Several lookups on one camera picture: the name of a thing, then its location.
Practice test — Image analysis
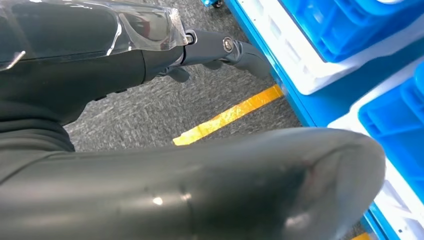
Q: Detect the blue steel shelf rack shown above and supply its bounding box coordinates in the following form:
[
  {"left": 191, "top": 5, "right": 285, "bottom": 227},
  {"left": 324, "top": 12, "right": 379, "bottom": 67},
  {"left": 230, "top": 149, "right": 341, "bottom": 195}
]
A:
[{"left": 200, "top": 0, "right": 424, "bottom": 240}]

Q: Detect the blue plastic bin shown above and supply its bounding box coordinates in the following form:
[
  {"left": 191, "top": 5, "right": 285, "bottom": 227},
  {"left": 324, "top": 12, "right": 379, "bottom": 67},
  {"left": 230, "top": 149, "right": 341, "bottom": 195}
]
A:
[
  {"left": 357, "top": 62, "right": 424, "bottom": 204},
  {"left": 279, "top": 0, "right": 424, "bottom": 64}
]

